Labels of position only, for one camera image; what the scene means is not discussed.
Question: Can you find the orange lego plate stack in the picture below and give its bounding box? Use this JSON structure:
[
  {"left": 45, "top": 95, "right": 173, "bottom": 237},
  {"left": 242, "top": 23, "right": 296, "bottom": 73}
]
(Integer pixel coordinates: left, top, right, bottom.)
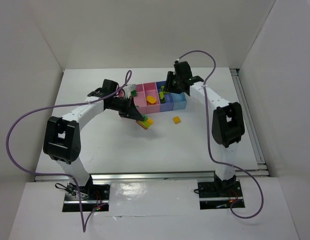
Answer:
[{"left": 135, "top": 118, "right": 154, "bottom": 130}]

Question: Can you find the dark green square lego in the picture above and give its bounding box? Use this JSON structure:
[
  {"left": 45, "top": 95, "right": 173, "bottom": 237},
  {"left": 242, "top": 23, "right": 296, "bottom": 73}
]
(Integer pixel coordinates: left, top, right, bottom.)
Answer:
[{"left": 131, "top": 90, "right": 137, "bottom": 97}]

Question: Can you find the yellow round flower lego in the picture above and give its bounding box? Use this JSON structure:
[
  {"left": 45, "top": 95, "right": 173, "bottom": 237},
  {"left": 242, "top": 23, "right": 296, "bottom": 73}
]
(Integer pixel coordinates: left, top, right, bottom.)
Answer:
[{"left": 146, "top": 95, "right": 157, "bottom": 105}]

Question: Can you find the lime lego with slope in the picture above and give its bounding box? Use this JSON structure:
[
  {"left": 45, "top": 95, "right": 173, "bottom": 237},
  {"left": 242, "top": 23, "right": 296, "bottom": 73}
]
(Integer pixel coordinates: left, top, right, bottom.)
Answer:
[{"left": 159, "top": 91, "right": 165, "bottom": 99}]

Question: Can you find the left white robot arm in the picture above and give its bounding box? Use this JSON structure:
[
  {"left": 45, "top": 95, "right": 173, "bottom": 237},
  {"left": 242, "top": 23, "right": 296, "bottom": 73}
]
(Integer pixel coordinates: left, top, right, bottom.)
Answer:
[{"left": 43, "top": 79, "right": 145, "bottom": 194}]

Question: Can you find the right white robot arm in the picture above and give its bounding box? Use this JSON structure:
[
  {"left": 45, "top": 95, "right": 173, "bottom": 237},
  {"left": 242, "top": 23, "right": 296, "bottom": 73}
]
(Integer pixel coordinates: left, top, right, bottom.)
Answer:
[{"left": 164, "top": 60, "right": 245, "bottom": 195}]

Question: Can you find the small pink container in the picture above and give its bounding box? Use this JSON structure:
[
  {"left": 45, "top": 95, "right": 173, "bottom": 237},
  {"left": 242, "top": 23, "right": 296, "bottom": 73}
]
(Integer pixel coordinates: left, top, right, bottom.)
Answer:
[{"left": 143, "top": 82, "right": 160, "bottom": 114}]

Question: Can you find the light blue container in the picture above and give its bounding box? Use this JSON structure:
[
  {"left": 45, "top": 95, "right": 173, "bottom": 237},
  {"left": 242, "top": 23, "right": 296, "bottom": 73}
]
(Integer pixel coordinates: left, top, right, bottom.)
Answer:
[{"left": 171, "top": 93, "right": 187, "bottom": 111}]

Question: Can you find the large pink container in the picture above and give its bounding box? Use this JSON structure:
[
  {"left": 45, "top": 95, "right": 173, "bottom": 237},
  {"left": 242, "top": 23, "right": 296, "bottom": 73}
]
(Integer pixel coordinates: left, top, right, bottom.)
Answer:
[{"left": 118, "top": 84, "right": 147, "bottom": 115}]

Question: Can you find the dark blue container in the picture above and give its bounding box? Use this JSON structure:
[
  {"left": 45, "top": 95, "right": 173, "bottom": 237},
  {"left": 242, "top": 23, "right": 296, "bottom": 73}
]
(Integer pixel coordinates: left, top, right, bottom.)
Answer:
[{"left": 155, "top": 81, "right": 174, "bottom": 112}]

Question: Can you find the yellow square lego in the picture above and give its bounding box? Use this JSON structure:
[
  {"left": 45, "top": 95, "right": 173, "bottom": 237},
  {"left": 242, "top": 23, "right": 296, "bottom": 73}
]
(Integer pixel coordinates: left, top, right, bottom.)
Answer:
[{"left": 172, "top": 116, "right": 181, "bottom": 124}]

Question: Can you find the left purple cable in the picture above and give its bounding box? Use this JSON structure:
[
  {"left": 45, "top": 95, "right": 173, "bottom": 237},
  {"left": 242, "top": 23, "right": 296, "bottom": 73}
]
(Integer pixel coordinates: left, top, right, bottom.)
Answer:
[{"left": 5, "top": 69, "right": 133, "bottom": 233}]

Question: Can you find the right aluminium rail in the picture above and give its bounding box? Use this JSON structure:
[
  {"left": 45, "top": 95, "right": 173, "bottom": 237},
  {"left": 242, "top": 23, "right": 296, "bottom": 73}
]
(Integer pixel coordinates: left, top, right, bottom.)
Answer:
[{"left": 229, "top": 68, "right": 270, "bottom": 177}]

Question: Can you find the aluminium rail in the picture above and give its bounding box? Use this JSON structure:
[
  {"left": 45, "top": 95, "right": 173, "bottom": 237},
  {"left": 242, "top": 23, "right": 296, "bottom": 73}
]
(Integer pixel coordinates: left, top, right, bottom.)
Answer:
[
  {"left": 229, "top": 68, "right": 270, "bottom": 177},
  {"left": 33, "top": 170, "right": 231, "bottom": 183}
]

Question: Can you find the front aluminium rail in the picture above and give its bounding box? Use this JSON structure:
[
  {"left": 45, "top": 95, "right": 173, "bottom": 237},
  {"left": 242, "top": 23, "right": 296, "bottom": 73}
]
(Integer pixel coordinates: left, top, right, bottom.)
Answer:
[{"left": 33, "top": 170, "right": 231, "bottom": 183}]

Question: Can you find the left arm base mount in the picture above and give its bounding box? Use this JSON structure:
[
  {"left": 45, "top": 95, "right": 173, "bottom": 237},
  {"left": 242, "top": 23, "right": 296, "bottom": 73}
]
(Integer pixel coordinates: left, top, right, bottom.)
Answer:
[{"left": 55, "top": 183, "right": 111, "bottom": 213}]

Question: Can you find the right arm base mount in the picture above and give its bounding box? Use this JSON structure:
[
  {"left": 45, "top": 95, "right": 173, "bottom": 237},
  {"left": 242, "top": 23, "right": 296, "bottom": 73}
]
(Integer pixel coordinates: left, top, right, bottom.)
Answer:
[{"left": 193, "top": 181, "right": 245, "bottom": 210}]

